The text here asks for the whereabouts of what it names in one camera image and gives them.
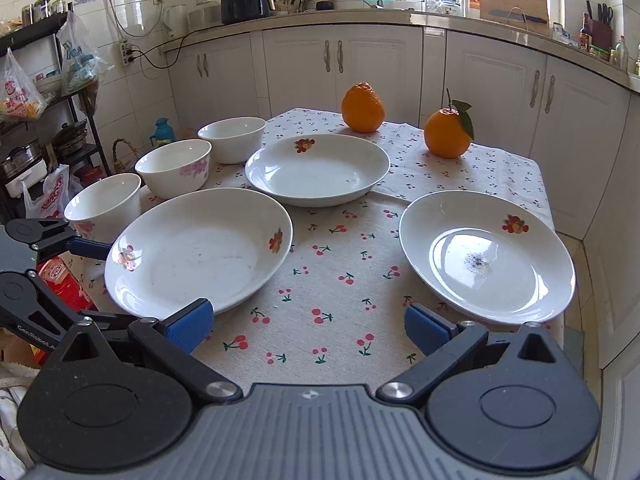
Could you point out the dark sauce bottle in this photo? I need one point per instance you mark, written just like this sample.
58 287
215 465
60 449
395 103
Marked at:
584 35

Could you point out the plain white bowl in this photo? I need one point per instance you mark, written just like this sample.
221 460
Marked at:
232 142

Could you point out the kitchen countertop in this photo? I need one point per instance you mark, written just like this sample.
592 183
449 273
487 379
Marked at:
320 16

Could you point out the plastic bag red print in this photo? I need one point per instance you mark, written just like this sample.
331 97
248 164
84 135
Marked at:
17 95

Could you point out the metal jars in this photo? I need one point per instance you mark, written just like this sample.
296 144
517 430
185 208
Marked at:
42 9

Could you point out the white electric kettle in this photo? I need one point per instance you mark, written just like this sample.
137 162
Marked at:
175 20

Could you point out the dark cooking pot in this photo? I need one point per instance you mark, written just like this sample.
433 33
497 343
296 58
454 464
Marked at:
70 137

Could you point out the orange with leaf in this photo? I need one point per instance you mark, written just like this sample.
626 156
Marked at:
446 132

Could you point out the knife block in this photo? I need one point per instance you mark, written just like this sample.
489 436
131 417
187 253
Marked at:
600 30

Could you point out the wide white bowl pink flowers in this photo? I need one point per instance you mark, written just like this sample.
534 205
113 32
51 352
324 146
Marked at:
175 170

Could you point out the glass container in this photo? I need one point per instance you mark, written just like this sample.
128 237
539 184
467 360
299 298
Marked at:
442 6

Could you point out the red cardboard box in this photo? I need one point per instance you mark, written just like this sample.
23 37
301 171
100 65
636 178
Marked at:
70 285

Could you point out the small black bowl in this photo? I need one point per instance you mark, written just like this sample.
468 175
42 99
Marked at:
325 6

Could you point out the black metal shelf rack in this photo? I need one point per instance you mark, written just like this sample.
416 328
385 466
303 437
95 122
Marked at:
32 30

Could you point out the plastic bag blue print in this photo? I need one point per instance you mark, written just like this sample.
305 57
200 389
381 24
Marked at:
82 57

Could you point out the cherry print tablecloth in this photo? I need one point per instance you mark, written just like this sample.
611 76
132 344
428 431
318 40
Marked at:
340 260

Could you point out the white plate fruit print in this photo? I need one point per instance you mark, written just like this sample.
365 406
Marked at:
475 260
320 170

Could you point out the steel pot with lid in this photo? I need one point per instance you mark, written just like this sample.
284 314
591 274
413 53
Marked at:
20 160

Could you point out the clear glass bottle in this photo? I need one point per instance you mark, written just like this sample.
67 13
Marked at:
621 52

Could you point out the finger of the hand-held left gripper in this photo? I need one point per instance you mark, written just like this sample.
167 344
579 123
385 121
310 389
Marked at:
60 305
90 248

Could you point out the white power strip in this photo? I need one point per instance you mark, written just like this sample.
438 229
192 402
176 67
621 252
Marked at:
127 51

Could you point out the tall white bowl pink flowers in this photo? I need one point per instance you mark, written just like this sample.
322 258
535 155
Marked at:
105 205

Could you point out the white electric cooker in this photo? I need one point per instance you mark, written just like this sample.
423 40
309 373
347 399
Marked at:
25 185

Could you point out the bumpy orange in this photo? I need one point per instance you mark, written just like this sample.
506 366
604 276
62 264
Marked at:
362 110

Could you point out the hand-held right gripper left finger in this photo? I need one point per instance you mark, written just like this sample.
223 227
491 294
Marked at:
192 323

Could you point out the white plate orange flower print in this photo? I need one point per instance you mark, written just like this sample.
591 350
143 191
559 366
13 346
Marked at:
200 255

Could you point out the red and white plastic bag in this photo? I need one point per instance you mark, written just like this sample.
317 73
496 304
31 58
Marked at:
50 195

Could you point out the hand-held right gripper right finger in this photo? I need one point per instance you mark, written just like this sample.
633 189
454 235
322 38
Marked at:
422 330

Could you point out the wicker basket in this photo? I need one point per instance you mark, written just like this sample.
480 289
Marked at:
116 160

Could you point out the teal thermos jug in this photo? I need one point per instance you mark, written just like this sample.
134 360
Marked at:
163 131

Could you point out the white towel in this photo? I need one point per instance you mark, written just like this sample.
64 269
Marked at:
12 410

